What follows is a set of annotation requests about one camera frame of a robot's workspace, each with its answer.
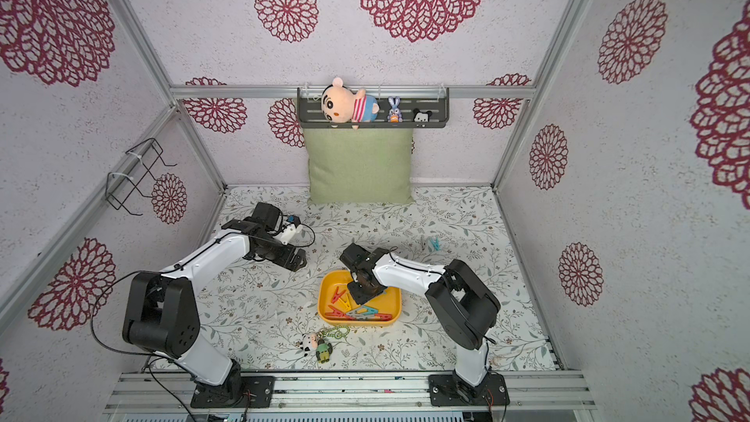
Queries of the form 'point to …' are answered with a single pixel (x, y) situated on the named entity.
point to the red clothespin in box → (337, 296)
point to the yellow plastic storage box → (386, 302)
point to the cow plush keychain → (309, 343)
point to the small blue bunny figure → (395, 115)
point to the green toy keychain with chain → (324, 348)
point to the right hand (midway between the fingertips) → (359, 291)
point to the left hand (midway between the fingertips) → (291, 259)
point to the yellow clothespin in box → (345, 303)
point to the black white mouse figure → (421, 116)
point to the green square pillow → (359, 166)
